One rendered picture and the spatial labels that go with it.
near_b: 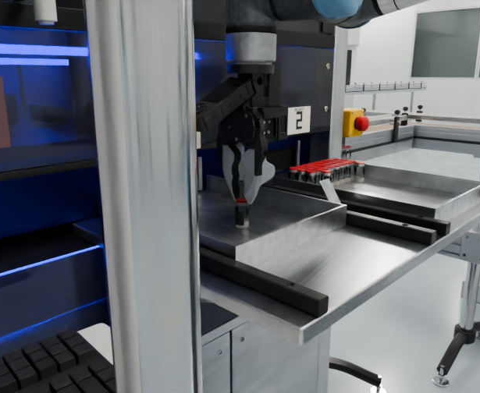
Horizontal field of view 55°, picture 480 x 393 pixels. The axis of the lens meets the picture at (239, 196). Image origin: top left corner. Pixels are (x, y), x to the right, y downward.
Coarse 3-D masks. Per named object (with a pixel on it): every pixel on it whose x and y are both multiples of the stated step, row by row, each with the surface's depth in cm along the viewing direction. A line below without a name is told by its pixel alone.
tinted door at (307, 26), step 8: (200, 0) 79; (208, 0) 81; (216, 0) 82; (224, 0) 83; (200, 8) 80; (208, 8) 81; (216, 8) 82; (224, 8) 84; (200, 16) 80; (208, 16) 81; (216, 16) 83; (224, 16) 84; (280, 24) 95; (288, 24) 97; (296, 24) 99; (304, 24) 101; (312, 24) 103; (320, 24) 105; (304, 32) 102; (312, 32) 104; (320, 32) 106
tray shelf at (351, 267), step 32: (96, 224) 76; (288, 256) 63; (320, 256) 63; (352, 256) 63; (384, 256) 63; (416, 256) 63; (224, 288) 54; (320, 288) 54; (352, 288) 54; (384, 288) 57; (256, 320) 49; (288, 320) 46; (320, 320) 47
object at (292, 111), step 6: (288, 108) 101; (294, 108) 102; (300, 108) 104; (306, 108) 105; (288, 114) 101; (294, 114) 102; (306, 114) 106; (288, 120) 101; (294, 120) 103; (306, 120) 106; (288, 126) 102; (294, 126) 103; (306, 126) 106; (288, 132) 102; (294, 132) 104; (300, 132) 105; (306, 132) 107
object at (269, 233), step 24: (216, 192) 96; (240, 192) 91; (264, 192) 87; (288, 192) 83; (216, 216) 80; (264, 216) 80; (288, 216) 80; (312, 216) 80; (336, 216) 73; (216, 240) 59; (240, 240) 68; (264, 240) 61; (288, 240) 65
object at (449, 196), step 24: (384, 168) 105; (312, 192) 89; (336, 192) 85; (360, 192) 96; (384, 192) 96; (408, 192) 96; (432, 192) 96; (456, 192) 95; (432, 216) 73; (456, 216) 80
